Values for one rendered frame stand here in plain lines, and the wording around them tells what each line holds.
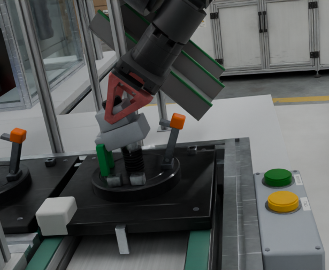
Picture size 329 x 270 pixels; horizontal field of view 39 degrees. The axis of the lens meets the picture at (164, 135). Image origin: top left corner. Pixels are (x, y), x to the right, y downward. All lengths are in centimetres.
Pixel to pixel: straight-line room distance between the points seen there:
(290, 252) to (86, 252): 29
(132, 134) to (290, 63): 418
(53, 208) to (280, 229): 30
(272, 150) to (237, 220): 45
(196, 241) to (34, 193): 29
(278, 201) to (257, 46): 423
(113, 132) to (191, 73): 36
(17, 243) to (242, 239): 30
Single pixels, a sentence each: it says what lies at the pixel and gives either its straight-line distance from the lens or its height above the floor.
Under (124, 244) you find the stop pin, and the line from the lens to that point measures 63.
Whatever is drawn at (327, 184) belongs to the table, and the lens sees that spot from 91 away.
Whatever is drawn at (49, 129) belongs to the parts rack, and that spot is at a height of 100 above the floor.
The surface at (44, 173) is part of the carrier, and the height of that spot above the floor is 97.
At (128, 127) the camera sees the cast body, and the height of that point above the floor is 107.
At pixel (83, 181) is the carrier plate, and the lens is 77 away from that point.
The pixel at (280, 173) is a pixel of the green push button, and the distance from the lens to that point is 70.
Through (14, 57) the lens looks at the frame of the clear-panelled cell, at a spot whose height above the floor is 105.
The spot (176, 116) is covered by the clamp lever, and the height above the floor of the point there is 107.
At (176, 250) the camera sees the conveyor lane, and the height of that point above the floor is 92.
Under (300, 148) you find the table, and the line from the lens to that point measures 106.
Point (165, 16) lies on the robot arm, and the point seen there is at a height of 122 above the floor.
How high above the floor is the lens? 129
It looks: 21 degrees down
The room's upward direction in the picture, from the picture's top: 9 degrees counter-clockwise
